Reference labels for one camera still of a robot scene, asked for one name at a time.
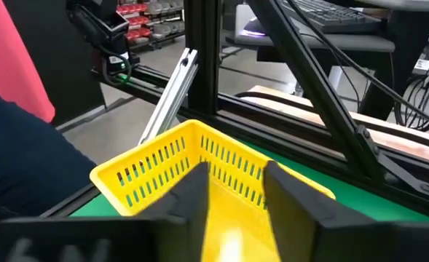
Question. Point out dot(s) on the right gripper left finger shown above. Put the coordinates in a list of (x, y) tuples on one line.
[(126, 240)]

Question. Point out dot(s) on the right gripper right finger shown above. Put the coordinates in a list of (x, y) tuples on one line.
[(327, 240)]

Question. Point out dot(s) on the yellow plastic mesh basket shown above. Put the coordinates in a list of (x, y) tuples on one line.
[(163, 160)]

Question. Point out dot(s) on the person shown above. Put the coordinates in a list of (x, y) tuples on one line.
[(28, 156)]

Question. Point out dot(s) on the silver aluminium strut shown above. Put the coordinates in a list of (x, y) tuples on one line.
[(170, 98)]

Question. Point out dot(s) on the black partition panel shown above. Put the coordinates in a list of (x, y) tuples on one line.
[(68, 72)]

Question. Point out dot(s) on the grey desk shelf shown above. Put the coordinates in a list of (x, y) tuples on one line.
[(345, 41)]

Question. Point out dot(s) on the rack with red grey bins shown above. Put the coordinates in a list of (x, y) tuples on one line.
[(141, 32)]

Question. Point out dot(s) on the black keyboard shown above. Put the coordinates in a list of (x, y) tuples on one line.
[(327, 14)]

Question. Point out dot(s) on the white device purple light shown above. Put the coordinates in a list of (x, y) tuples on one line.
[(248, 23)]

